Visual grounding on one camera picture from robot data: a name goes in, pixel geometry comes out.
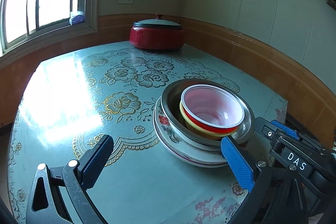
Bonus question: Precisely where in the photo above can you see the white plate red characters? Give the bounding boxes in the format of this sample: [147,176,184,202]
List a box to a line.
[153,98,222,154]

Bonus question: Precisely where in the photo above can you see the red plastic bowl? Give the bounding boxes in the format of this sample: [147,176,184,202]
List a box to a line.
[180,84,245,133]

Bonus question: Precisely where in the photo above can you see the purple floral rimmed plate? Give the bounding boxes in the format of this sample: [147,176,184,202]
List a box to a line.
[153,117,227,168]

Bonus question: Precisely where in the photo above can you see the yellow plastic bowl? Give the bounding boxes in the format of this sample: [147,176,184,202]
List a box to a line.
[179,102,238,140]

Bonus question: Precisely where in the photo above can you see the stainless steel bowl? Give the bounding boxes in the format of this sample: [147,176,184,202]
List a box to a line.
[161,79,255,147]

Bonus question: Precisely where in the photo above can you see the red electric pot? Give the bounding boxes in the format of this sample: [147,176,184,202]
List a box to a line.
[129,26,184,50]

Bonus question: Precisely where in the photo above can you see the grey pot lid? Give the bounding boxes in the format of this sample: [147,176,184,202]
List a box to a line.
[133,14,182,30]

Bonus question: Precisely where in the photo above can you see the small purple white box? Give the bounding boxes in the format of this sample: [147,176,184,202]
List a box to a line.
[69,11,85,26]

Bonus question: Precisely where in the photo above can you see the white wall socket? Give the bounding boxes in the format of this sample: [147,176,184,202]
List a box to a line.
[118,0,133,4]

